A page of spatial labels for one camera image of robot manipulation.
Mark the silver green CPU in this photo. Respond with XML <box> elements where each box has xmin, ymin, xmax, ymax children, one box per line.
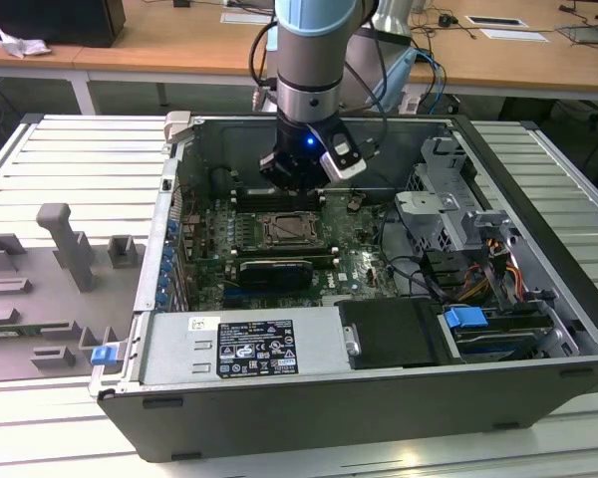
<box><xmin>273</xmin><ymin>221</ymin><xmax>311</xmax><ymax>241</ymax></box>

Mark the metal socket cover frame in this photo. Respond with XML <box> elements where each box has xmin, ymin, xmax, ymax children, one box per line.
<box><xmin>262</xmin><ymin>213</ymin><xmax>325</xmax><ymax>249</ymax></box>

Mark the black RAM slot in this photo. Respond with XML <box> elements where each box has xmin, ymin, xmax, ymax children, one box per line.
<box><xmin>231</xmin><ymin>253</ymin><xmax>341</xmax><ymax>265</ymax></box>
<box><xmin>236</xmin><ymin>201</ymin><xmax>326</xmax><ymax>210</ymax></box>
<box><xmin>232</xmin><ymin>246</ymin><xmax>338</xmax><ymax>256</ymax></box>
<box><xmin>234</xmin><ymin>193</ymin><xmax>325</xmax><ymax>203</ymax></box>

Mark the CPU socket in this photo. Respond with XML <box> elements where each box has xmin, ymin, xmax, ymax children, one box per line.
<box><xmin>259</xmin><ymin>211</ymin><xmax>328</xmax><ymax>250</ymax></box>

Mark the black graphics card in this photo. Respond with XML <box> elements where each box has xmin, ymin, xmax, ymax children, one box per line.
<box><xmin>237</xmin><ymin>257</ymin><xmax>315</xmax><ymax>292</ymax></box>

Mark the grey case latch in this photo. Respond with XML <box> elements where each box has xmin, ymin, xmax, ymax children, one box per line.
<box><xmin>161</xmin><ymin>110</ymin><xmax>195</xmax><ymax>146</ymax></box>

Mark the green motherboard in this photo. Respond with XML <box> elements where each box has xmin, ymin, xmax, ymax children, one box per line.
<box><xmin>177</xmin><ymin>191</ymin><xmax>401</xmax><ymax>313</ymax></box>

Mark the silver drive cage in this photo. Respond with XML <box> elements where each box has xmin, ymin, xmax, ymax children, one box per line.
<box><xmin>393</xmin><ymin>134</ymin><xmax>485</xmax><ymax>253</ymax></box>

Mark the black plastic shroud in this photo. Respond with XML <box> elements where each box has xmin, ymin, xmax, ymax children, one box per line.
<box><xmin>337</xmin><ymin>297</ymin><xmax>453</xmax><ymax>371</ymax></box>

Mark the silver power supply unit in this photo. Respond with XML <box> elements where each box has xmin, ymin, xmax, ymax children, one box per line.
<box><xmin>138</xmin><ymin>306</ymin><xmax>360</xmax><ymax>385</ymax></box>

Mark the hard disk blue carrier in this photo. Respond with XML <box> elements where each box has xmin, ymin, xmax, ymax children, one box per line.
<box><xmin>441</xmin><ymin>307</ymin><xmax>550</xmax><ymax>362</ymax></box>

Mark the white paper sheet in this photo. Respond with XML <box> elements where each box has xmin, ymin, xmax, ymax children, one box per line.
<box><xmin>479</xmin><ymin>28</ymin><xmax>552</xmax><ymax>44</ymax></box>

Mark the black grey PC case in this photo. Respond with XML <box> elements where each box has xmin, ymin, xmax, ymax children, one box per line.
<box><xmin>88</xmin><ymin>110</ymin><xmax>598</xmax><ymax>462</ymax></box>

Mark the black computer box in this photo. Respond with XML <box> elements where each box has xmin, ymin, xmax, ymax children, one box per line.
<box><xmin>0</xmin><ymin>0</ymin><xmax>127</xmax><ymax>49</ymax></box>

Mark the grey parts rack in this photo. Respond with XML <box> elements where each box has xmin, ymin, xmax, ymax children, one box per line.
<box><xmin>0</xmin><ymin>201</ymin><xmax>150</xmax><ymax>384</ymax></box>

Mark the crumpled white paper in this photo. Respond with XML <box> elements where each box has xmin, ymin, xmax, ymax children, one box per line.
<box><xmin>0</xmin><ymin>27</ymin><xmax>52</xmax><ymax>60</ymax></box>

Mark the clear plastic tray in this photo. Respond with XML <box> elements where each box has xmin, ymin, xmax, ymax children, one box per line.
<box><xmin>555</xmin><ymin>19</ymin><xmax>598</xmax><ymax>49</ymax></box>

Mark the green RAM stick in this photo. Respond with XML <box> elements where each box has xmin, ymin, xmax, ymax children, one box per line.
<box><xmin>0</xmin><ymin>326</ymin><xmax>45</xmax><ymax>340</ymax></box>

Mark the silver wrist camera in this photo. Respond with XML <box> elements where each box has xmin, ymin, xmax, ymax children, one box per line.
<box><xmin>320</xmin><ymin>129</ymin><xmax>370</xmax><ymax>183</ymax></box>

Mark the black cable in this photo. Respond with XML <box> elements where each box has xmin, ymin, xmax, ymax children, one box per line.
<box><xmin>378</xmin><ymin>206</ymin><xmax>449</xmax><ymax>305</ymax></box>

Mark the white desk cable hatch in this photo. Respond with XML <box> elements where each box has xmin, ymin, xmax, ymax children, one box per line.
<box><xmin>220</xmin><ymin>10</ymin><xmax>276</xmax><ymax>25</ymax></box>
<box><xmin>465</xmin><ymin>14</ymin><xmax>525</xmax><ymax>28</ymax></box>

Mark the silver metal bracket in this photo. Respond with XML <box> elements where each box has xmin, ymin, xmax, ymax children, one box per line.
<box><xmin>460</xmin><ymin>208</ymin><xmax>527</xmax><ymax>260</ymax></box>

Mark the orange wire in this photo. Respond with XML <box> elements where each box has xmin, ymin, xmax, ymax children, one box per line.
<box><xmin>457</xmin><ymin>276</ymin><xmax>492</xmax><ymax>303</ymax></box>

